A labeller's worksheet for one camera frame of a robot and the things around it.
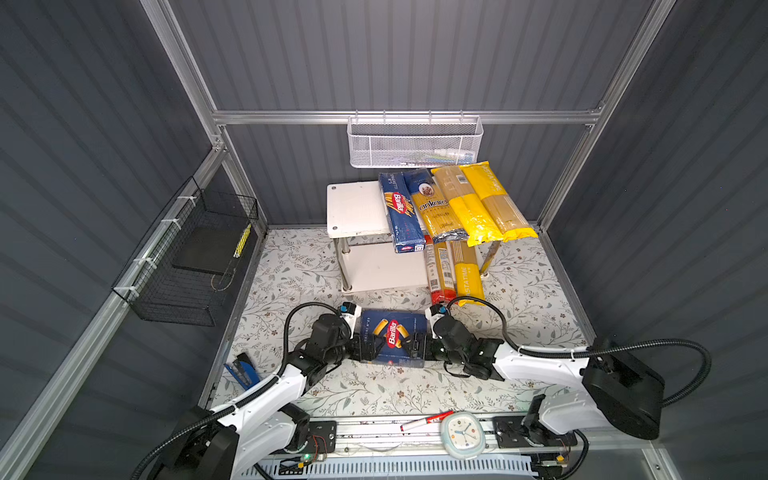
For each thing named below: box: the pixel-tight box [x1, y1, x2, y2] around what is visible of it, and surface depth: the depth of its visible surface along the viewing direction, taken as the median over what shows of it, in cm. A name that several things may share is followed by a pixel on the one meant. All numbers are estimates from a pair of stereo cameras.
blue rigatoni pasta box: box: [361, 308, 427, 368], surface depth 87 cm
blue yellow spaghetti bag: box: [403, 169, 469, 244], surface depth 76 cm
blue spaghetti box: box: [378, 171, 426, 254], surface depth 74 cm
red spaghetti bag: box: [424, 235, 457, 305], surface depth 98 cm
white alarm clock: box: [441, 411, 489, 460], surface depth 73 cm
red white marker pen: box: [400, 410, 455, 431], surface depth 77 cm
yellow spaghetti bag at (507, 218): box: [459, 161, 539, 243], surface depth 77 cm
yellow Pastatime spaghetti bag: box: [452, 241, 487, 307], surface depth 98 cm
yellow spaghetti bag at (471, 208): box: [431, 165, 504, 247], surface depth 77 cm
